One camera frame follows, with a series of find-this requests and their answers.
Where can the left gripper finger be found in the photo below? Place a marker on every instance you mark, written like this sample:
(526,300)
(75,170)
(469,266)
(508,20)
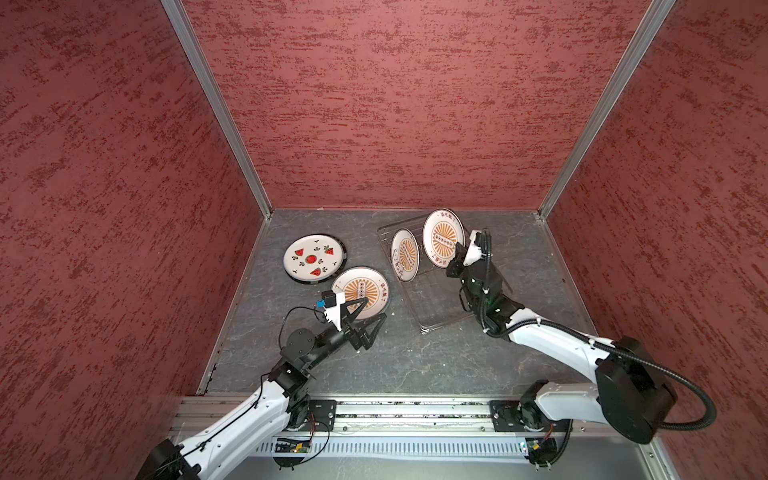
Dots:
(350,311)
(373,324)

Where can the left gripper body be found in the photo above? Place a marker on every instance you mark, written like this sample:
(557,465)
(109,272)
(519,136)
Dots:
(355,338)

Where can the right corner aluminium profile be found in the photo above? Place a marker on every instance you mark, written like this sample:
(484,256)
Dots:
(646,31)

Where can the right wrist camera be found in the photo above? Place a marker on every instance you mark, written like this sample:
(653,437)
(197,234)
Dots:
(479,247)

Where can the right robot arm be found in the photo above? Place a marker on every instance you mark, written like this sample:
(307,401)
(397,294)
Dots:
(620,388)

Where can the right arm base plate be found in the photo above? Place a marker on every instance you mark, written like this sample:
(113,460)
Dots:
(510,416)

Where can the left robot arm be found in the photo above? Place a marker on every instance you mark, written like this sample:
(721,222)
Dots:
(280,402)

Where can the left corner aluminium profile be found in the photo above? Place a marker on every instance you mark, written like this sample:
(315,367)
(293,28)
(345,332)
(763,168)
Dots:
(184,31)

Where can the watermelon print white plate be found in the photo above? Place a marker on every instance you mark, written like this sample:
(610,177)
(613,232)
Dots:
(313,258)

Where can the metal wire dish rack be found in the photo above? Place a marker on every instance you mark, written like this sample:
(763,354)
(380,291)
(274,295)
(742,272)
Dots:
(432,298)

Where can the orange sunburst plate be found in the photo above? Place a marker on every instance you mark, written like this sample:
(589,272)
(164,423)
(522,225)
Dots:
(359,282)
(405,255)
(442,231)

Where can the aluminium front rail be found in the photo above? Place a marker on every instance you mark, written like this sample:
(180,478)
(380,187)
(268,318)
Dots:
(378,416)

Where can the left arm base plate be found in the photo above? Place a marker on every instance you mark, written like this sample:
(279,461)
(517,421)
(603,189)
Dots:
(312,415)

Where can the perforated cable tray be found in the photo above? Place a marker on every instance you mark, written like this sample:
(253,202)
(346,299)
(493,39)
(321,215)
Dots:
(483,449)

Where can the corner aluminium profile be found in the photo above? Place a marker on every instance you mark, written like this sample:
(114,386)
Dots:
(184,31)
(646,31)

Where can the dark rimmed patterned plate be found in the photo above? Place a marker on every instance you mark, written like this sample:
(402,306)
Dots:
(343,252)

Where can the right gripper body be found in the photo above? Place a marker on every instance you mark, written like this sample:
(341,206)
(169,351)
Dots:
(456,270)

